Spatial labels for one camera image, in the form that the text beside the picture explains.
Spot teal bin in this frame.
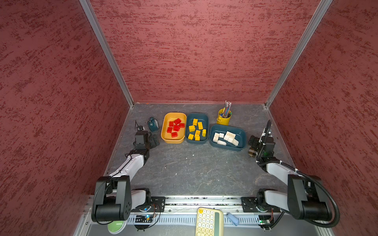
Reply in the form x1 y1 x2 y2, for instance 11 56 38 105
185 113 210 144
209 124 247 151

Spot white long lego bottom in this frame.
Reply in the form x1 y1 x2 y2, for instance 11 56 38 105
226 131 236 139

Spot white long lego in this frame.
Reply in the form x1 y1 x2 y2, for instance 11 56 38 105
213 133 220 143
226 131 236 139

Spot yellow rectangular bin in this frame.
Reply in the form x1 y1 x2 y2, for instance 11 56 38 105
161 112 187 144

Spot white curved lego top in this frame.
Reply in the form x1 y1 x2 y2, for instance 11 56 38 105
217 140 227 146

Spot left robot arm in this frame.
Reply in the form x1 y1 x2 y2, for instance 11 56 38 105
91 130 154 224

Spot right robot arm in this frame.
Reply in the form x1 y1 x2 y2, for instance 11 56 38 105
249 133 340 228

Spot small brown object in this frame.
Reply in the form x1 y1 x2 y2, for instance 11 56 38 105
248 148 257 158

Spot small teal bottle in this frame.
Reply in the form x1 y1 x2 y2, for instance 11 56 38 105
148 117 159 132

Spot yellow pen cup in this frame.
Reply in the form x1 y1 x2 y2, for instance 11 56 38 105
217 108 232 126

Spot pens in cup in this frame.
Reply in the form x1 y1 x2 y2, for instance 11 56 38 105
222 101 232 118

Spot left circuit board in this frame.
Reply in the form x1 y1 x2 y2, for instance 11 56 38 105
135 215 154 224

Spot circuit board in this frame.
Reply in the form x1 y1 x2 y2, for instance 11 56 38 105
258 215 274 225
135 215 154 224

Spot right circuit board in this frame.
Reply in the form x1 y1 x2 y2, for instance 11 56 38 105
258 215 274 225

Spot blue eraser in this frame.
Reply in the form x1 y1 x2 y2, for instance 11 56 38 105
226 212 240 226

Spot yellow green calculator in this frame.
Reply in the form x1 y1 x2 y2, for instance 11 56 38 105
195 207 224 236

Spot green round button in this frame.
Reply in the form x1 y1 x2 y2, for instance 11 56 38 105
107 221 127 235

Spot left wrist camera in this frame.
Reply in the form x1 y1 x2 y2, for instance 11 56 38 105
133 130 150 150

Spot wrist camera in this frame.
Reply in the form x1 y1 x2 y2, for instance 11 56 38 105
133 130 150 150
261 133 275 152

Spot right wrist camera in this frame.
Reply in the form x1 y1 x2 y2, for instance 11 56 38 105
261 133 275 152

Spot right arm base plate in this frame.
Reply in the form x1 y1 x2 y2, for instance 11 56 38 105
241 197 281 213

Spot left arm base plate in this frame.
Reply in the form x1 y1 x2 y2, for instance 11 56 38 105
136 197 166 212

